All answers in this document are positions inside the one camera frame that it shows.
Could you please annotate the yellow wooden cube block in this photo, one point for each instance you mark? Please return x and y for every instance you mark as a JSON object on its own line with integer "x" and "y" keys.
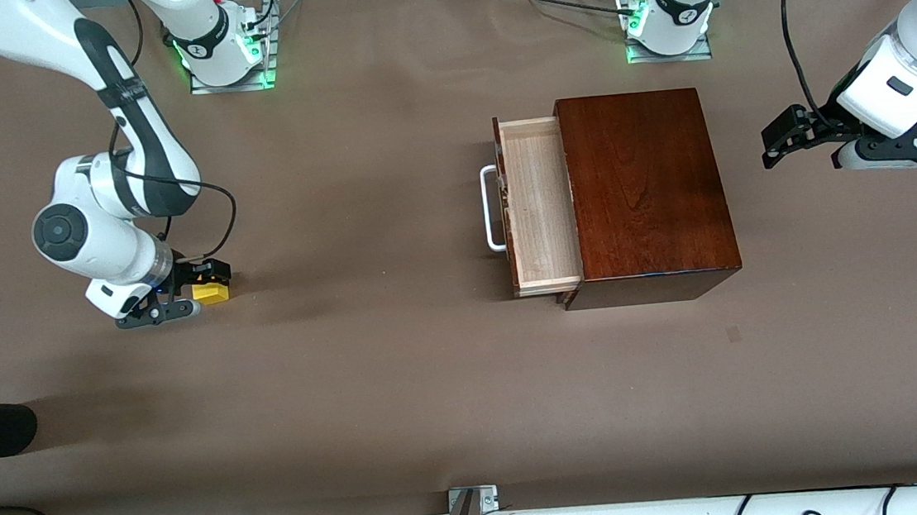
{"x": 211, "y": 293}

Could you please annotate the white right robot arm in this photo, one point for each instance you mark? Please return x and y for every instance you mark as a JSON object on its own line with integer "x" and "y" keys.
{"x": 91, "y": 231}

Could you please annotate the dark brown wooden cabinet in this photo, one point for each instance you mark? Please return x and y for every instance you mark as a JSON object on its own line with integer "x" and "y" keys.
{"x": 652, "y": 191}

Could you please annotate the brown paper table cover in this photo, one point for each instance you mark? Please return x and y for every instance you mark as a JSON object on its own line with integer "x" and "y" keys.
{"x": 403, "y": 378}

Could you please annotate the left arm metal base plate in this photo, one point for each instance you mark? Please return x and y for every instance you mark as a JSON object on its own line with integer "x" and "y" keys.
{"x": 669, "y": 58}

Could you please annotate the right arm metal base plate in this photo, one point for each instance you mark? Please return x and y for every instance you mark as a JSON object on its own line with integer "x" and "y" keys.
{"x": 232, "y": 87}

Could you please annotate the small metal bracket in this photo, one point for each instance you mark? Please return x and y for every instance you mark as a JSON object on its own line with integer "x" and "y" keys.
{"x": 488, "y": 500}

